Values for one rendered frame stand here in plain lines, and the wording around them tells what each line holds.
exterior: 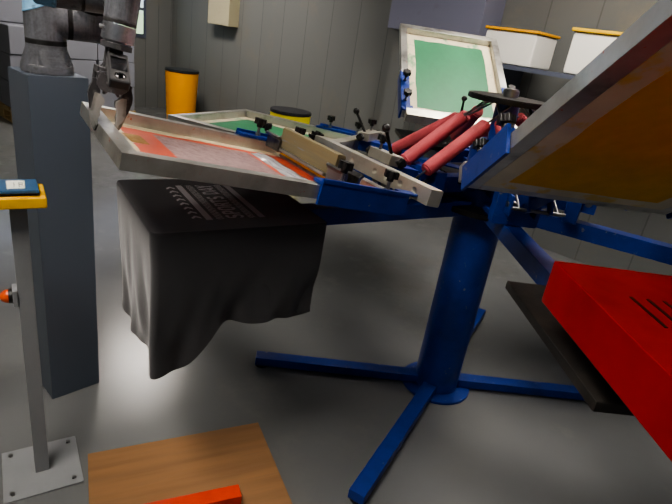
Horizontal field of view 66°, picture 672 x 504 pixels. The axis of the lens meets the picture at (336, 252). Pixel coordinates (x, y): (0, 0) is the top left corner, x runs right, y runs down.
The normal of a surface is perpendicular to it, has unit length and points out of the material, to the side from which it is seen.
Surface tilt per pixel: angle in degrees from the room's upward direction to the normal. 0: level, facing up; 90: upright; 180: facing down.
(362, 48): 90
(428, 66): 32
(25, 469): 0
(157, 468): 0
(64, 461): 0
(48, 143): 90
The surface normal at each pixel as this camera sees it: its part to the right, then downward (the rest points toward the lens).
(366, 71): -0.69, 0.18
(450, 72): 0.13, -0.57
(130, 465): 0.15, -0.91
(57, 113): 0.71, 0.37
